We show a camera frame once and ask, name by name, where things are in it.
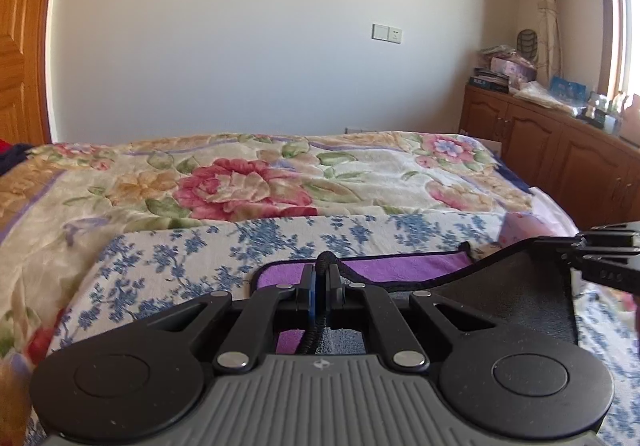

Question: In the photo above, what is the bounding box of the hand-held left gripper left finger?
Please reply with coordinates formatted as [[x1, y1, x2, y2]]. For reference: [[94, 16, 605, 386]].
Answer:
[[150, 265, 319, 375]]

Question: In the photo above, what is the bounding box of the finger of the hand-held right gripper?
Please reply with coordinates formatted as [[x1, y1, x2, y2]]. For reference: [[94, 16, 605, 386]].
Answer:
[[532, 236, 640, 297], [574, 221, 640, 254]]

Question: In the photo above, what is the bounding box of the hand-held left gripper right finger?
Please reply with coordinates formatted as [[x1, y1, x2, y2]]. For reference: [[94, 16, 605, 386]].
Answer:
[[324, 266, 502, 373]]

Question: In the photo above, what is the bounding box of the purple grey towel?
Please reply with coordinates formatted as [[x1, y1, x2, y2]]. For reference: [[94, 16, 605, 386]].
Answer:
[[250, 237, 582, 358]]

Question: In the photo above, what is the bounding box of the wooden cabinet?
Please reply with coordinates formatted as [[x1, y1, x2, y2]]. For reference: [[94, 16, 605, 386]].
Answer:
[[459, 84, 640, 233]]

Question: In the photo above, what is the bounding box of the blue floral bed sheet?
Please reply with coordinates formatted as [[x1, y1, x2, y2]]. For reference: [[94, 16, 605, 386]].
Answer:
[[47, 213, 640, 446]]

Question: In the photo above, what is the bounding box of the pink floral blanket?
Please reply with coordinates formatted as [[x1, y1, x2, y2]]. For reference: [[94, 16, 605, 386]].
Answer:
[[0, 131, 583, 446]]

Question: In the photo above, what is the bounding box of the cluster of small bottles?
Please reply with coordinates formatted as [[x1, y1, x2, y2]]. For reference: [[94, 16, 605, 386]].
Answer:
[[575, 90, 627, 133]]

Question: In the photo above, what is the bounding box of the blue box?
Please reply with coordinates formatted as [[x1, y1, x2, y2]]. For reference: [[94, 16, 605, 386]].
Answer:
[[549, 76, 589, 102]]

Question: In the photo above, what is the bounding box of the white plastic bag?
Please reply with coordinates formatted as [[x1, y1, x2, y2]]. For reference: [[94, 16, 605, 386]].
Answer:
[[514, 80, 577, 115]]

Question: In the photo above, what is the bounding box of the pile of books and boxes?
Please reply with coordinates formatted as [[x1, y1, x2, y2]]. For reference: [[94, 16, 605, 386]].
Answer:
[[471, 44, 540, 94]]

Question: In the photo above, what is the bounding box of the dark woven fan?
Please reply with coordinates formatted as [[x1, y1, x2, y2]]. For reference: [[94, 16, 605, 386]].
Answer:
[[516, 28, 539, 64]]

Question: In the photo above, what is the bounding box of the patterned curtain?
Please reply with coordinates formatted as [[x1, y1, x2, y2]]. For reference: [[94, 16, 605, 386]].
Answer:
[[519, 0, 563, 82]]

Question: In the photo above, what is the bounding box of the wooden door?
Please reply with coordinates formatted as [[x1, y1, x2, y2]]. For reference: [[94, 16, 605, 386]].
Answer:
[[0, 0, 67, 147]]

